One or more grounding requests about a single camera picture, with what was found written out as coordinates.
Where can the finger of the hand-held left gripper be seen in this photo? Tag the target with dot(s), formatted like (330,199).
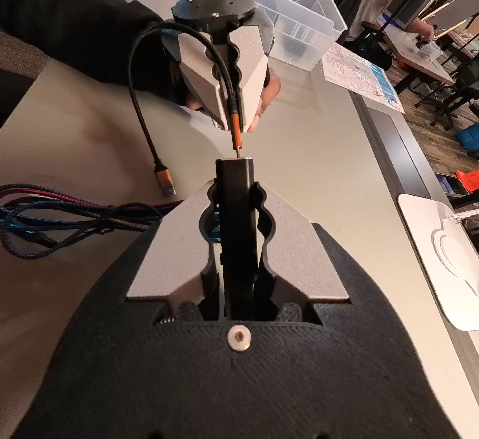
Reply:
(198,68)
(252,72)

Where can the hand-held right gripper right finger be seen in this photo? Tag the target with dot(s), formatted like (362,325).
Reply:
(307,263)

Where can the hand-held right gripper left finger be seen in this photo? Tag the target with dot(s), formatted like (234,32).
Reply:
(168,259)

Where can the clear plastic bin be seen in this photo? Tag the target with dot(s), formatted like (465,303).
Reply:
(299,16)

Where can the black usb hub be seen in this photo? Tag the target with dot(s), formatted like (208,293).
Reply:
(235,222)

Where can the person's left forearm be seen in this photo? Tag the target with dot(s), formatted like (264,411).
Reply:
(75,16)

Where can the person's left hand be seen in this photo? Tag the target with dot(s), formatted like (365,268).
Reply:
(271,91)

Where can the blue white paper sheet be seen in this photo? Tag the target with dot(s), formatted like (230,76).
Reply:
(359,72)

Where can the white document stand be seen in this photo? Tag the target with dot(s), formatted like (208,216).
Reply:
(423,259)

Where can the work table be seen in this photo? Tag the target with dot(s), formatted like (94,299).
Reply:
(411,61)

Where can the orange traffic cone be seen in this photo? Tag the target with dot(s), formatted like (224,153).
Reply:
(467,182)

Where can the blue bag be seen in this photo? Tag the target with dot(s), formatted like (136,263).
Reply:
(467,139)

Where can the black office chair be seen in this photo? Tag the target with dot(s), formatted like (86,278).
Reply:
(456,83)

